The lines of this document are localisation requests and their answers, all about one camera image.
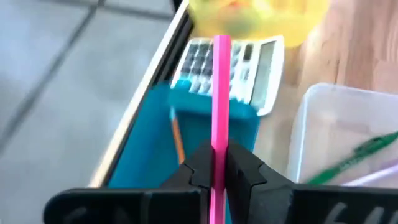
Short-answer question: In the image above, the yellow translucent plastic bin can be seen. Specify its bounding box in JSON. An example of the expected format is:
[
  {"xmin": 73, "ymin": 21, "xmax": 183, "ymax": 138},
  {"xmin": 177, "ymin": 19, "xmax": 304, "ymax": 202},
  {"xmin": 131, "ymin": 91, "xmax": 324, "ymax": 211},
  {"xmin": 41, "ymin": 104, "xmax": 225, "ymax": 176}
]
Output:
[{"xmin": 188, "ymin": 0, "xmax": 330, "ymax": 49}]

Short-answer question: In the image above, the white desk calculator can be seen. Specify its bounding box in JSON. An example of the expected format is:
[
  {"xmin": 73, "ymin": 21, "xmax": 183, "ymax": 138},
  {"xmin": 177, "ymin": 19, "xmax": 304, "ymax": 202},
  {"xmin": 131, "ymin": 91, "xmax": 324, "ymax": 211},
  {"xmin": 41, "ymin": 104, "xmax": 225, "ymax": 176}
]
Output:
[{"xmin": 170, "ymin": 35, "xmax": 285, "ymax": 118}]

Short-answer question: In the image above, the orange pencil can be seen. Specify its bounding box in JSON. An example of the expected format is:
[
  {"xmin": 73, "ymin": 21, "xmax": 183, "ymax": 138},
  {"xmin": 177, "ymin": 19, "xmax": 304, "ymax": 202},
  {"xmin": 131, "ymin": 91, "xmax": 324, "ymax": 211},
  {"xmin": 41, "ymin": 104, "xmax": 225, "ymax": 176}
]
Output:
[{"xmin": 169, "ymin": 107, "xmax": 187, "ymax": 165}]

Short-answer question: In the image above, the purple pen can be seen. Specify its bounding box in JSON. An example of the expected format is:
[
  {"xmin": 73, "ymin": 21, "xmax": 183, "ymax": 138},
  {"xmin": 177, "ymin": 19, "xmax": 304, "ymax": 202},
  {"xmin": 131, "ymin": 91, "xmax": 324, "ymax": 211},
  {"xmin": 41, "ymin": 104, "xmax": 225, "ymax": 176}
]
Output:
[{"xmin": 341, "ymin": 164, "xmax": 398, "ymax": 187}]

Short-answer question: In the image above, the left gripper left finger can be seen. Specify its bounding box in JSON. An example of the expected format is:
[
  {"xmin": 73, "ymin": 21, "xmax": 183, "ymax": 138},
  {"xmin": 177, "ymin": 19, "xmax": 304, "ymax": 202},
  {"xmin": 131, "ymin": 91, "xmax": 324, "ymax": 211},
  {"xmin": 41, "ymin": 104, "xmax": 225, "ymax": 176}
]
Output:
[{"xmin": 43, "ymin": 141, "xmax": 213, "ymax": 224}]

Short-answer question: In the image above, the green pen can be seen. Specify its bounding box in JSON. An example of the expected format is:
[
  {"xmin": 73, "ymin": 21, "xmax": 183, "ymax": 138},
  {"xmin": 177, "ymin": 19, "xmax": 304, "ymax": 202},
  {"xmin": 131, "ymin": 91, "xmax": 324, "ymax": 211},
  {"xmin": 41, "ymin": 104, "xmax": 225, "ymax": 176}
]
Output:
[{"xmin": 306, "ymin": 131, "xmax": 398, "ymax": 186}]

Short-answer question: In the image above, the teal plastic bin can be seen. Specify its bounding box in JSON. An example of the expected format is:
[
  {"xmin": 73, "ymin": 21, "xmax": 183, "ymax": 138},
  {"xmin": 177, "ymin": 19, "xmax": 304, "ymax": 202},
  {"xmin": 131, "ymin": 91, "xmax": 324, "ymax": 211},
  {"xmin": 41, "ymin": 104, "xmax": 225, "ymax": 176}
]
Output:
[{"xmin": 107, "ymin": 79, "xmax": 261, "ymax": 224}]

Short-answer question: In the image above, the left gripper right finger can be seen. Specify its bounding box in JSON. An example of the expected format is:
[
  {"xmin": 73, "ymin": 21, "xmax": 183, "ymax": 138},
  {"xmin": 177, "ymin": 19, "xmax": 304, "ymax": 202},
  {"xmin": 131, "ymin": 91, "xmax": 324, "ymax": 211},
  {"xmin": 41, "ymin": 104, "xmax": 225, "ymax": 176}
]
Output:
[{"xmin": 225, "ymin": 139, "xmax": 398, "ymax": 224}]

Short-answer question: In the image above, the pink pencil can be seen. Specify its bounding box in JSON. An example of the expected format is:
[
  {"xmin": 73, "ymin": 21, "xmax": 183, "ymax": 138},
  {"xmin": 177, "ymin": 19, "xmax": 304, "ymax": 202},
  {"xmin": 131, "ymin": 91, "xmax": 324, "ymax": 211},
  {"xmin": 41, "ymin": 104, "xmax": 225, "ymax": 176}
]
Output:
[{"xmin": 208, "ymin": 34, "xmax": 233, "ymax": 224}]

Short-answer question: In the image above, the clear plastic bin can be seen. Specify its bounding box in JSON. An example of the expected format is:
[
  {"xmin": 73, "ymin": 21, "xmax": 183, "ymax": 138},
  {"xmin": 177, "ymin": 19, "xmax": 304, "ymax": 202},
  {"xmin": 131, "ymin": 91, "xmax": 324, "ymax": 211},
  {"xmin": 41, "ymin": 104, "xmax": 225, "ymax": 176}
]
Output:
[{"xmin": 285, "ymin": 82, "xmax": 398, "ymax": 189}]

